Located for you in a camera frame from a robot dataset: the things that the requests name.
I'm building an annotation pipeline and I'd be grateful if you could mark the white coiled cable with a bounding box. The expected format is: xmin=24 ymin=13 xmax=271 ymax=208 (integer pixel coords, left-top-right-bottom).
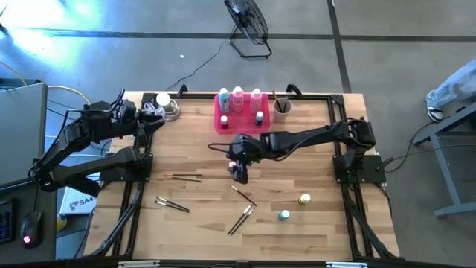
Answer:
xmin=142 ymin=100 xmax=167 ymax=119

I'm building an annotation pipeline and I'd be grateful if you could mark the pink plastic bin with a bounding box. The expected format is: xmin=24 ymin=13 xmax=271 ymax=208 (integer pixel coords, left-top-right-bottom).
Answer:
xmin=213 ymin=92 xmax=271 ymax=135

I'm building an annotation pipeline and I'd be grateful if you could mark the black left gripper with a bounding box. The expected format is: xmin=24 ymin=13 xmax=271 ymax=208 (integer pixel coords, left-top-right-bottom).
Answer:
xmin=128 ymin=100 xmax=167 ymax=132

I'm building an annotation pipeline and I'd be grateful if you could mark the dark grey desk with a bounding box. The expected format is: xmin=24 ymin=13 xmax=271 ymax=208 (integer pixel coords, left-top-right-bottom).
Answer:
xmin=0 ymin=177 xmax=57 ymax=264

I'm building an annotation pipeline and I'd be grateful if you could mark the yellow floor cable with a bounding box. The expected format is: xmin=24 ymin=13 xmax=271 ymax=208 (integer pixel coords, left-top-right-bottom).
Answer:
xmin=0 ymin=59 xmax=98 ymax=139

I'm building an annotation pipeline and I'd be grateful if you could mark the black computer mouse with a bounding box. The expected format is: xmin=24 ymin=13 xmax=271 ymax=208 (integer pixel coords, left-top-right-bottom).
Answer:
xmin=19 ymin=210 xmax=44 ymax=249

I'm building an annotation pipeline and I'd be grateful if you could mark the person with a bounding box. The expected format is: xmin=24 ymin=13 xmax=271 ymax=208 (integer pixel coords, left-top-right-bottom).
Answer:
xmin=425 ymin=59 xmax=476 ymax=124

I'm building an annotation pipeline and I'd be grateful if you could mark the white printed box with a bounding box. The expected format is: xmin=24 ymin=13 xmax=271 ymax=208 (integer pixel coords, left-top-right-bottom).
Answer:
xmin=59 ymin=185 xmax=98 ymax=217

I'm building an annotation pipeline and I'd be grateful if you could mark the black aluminium table frame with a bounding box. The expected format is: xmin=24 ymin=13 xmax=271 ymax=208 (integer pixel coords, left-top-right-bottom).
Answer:
xmin=84 ymin=83 xmax=401 ymax=261

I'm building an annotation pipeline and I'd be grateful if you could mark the white bulb table lamp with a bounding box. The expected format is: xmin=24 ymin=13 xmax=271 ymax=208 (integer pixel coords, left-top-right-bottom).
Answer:
xmin=155 ymin=92 xmax=181 ymax=122

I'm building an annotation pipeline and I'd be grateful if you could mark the beige ribbed cup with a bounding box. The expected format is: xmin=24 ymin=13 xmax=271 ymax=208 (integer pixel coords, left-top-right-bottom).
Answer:
xmin=272 ymin=97 xmax=293 ymax=124

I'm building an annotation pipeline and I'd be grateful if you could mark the large teal paint bottle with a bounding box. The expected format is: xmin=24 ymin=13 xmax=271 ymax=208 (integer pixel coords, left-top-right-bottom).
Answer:
xmin=217 ymin=87 xmax=231 ymax=115

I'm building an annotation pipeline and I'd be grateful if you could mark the black floor fan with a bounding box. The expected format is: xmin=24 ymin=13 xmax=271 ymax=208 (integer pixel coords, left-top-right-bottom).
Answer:
xmin=223 ymin=0 xmax=273 ymax=60

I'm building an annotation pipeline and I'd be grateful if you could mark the black fan cable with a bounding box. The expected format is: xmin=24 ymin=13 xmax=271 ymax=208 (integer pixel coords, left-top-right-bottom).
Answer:
xmin=165 ymin=35 xmax=234 ymax=92

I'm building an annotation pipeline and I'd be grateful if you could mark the black floor cable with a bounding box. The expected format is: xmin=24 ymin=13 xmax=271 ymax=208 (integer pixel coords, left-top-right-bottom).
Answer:
xmin=375 ymin=143 xmax=476 ymax=174

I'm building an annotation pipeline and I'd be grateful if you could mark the black keyboard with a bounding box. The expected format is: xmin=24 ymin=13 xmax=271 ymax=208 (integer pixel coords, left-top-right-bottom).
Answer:
xmin=0 ymin=200 xmax=18 ymax=246

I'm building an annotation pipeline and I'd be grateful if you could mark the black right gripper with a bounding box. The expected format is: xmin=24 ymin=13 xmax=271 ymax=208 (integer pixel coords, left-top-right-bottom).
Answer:
xmin=225 ymin=133 xmax=265 ymax=185

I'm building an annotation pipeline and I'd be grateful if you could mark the grey metal stand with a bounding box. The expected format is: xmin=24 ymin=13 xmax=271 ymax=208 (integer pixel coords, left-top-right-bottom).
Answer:
xmin=412 ymin=102 xmax=476 ymax=219

